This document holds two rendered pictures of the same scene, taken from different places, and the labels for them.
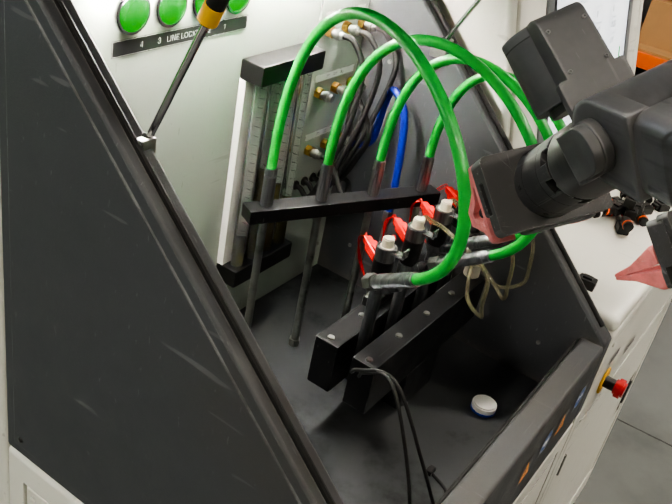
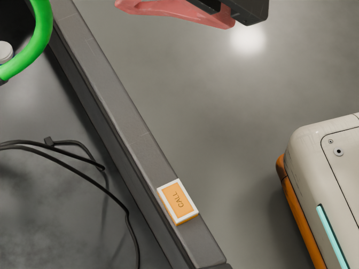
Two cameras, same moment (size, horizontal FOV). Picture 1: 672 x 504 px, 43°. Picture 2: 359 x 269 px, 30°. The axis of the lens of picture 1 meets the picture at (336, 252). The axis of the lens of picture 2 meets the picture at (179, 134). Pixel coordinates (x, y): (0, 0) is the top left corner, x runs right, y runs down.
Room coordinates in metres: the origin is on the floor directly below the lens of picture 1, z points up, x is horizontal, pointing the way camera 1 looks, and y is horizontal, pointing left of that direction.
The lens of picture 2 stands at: (0.50, 0.13, 1.69)
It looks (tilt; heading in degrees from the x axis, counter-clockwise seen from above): 60 degrees down; 299
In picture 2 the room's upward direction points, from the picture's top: 5 degrees clockwise
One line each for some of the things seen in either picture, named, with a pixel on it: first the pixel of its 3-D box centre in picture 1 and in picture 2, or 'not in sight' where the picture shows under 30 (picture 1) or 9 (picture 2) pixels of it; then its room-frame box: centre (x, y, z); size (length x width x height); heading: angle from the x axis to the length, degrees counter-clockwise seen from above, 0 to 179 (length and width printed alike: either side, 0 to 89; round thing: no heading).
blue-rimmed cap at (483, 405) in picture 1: (483, 405); (0, 53); (1.05, -0.28, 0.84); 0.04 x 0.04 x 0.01
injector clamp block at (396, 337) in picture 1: (397, 342); not in sight; (1.07, -0.12, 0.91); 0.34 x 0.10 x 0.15; 151
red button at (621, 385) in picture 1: (613, 385); not in sight; (1.22, -0.53, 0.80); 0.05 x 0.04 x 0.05; 151
